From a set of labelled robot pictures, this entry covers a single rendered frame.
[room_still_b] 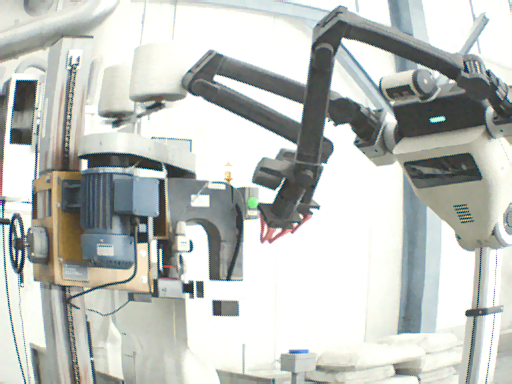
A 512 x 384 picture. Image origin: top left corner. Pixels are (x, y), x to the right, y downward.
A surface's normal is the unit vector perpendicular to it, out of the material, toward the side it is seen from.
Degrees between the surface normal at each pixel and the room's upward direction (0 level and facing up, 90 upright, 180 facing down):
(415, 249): 90
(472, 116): 130
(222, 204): 90
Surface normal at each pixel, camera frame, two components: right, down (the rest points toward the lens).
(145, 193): 0.85, -0.05
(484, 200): -0.65, 0.60
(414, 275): -0.84, -0.05
